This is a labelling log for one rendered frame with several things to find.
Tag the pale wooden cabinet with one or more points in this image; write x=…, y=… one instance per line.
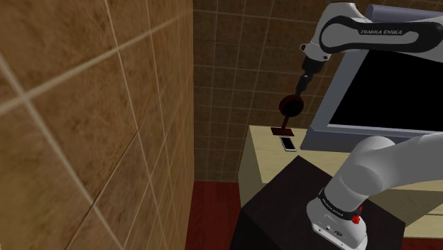
x=266, y=155

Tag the white smartphone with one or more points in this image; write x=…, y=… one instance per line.
x=288, y=143

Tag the dark robot stand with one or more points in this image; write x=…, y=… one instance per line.
x=277, y=211

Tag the grey framed television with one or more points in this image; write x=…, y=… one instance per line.
x=387, y=93

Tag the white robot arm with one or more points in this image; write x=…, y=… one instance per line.
x=367, y=162

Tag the dark red round desk lamp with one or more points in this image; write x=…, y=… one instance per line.
x=291, y=105

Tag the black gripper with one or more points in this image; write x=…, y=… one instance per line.
x=311, y=67

